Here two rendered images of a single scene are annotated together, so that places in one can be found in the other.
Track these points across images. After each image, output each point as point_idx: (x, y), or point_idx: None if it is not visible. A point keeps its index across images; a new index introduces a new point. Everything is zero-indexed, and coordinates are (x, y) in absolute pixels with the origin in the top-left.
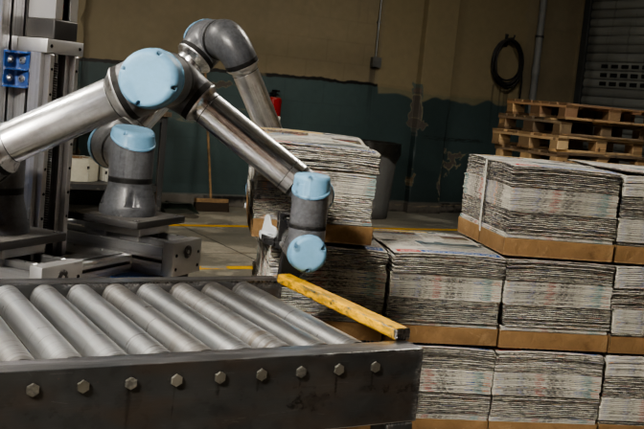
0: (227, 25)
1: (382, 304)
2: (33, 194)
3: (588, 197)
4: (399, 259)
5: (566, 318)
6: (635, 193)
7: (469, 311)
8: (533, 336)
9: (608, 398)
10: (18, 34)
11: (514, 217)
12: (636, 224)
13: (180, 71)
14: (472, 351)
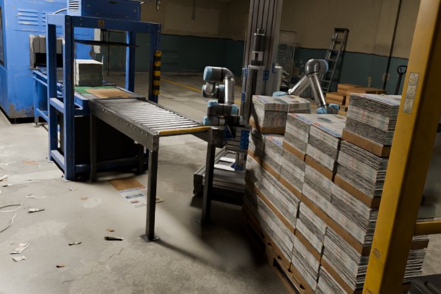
0: (308, 61)
1: (262, 153)
2: (245, 105)
3: (301, 131)
4: (266, 139)
5: (293, 179)
6: (312, 134)
7: (275, 165)
8: (285, 182)
9: (298, 220)
10: (251, 63)
11: (285, 133)
12: (310, 147)
13: (209, 72)
14: (274, 180)
